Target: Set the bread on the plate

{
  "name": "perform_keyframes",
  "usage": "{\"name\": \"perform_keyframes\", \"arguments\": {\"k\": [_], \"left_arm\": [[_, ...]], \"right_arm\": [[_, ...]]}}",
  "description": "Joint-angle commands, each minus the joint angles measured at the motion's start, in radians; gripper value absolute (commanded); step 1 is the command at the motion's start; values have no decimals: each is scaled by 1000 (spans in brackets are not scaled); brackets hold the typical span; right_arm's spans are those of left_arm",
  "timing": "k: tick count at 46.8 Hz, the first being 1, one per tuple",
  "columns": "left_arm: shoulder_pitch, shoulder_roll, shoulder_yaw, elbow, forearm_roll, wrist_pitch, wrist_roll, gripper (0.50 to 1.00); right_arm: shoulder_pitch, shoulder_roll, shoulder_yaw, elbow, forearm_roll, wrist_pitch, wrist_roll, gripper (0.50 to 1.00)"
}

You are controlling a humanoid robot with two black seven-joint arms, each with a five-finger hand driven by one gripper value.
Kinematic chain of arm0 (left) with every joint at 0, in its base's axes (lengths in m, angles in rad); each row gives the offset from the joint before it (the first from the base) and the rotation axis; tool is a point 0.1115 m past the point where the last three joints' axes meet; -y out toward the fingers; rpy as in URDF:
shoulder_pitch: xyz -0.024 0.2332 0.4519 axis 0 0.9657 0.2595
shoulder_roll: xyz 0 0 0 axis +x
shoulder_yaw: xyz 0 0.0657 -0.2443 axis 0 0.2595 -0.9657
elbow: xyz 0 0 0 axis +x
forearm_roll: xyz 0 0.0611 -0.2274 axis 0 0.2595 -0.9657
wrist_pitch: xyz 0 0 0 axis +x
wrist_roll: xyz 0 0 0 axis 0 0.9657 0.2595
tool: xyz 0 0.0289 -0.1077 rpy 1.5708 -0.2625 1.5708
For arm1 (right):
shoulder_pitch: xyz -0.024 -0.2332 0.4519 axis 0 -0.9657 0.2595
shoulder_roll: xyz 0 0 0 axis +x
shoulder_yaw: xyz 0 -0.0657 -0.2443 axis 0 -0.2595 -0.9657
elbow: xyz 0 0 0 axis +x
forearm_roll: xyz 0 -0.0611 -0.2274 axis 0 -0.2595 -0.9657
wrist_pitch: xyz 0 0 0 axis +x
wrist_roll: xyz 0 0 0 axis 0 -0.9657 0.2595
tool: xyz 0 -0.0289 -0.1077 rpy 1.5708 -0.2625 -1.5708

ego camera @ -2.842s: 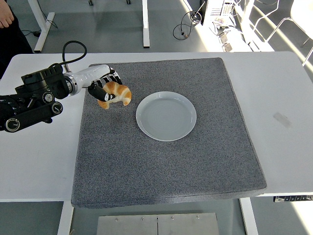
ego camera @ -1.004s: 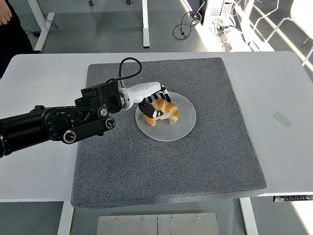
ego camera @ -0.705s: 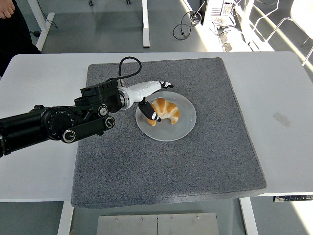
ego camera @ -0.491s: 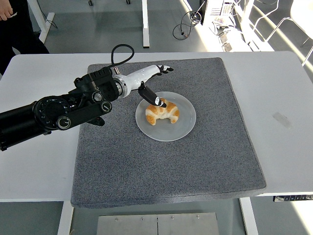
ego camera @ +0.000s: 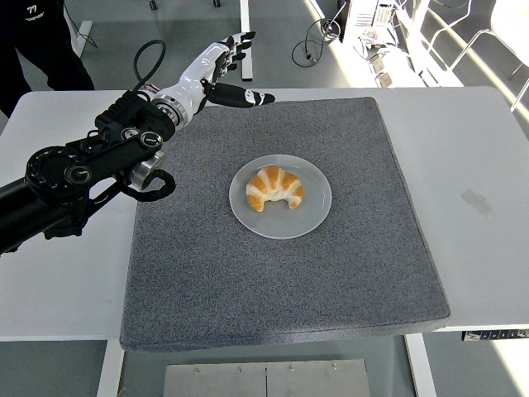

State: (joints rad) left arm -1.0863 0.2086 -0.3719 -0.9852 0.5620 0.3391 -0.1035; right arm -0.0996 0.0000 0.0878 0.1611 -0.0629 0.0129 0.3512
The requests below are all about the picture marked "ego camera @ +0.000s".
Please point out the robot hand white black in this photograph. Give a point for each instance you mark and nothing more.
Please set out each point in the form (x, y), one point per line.
(194, 80)

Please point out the croissant bread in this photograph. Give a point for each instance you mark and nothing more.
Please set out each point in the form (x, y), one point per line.
(274, 186)

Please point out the round grey plate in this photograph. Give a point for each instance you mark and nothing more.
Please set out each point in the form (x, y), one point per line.
(281, 223)

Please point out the grey metal plate with screws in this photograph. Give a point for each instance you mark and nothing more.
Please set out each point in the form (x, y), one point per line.
(264, 380)

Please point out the white desk leg with foot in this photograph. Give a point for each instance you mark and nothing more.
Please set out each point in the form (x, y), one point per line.
(246, 16)
(84, 31)

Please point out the person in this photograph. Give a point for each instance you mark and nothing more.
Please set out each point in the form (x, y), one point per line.
(37, 41)

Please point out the white equipment box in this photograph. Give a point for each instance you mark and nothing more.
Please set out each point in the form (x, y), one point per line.
(368, 18)

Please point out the grey felt mat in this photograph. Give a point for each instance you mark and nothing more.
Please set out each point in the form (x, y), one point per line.
(268, 281)

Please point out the white table leg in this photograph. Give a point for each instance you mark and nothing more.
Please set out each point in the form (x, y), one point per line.
(109, 368)
(421, 368)

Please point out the white chair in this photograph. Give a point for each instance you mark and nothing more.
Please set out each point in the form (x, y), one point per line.
(506, 29)

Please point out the black table control panel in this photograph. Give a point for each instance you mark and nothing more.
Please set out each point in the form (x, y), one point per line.
(496, 335)

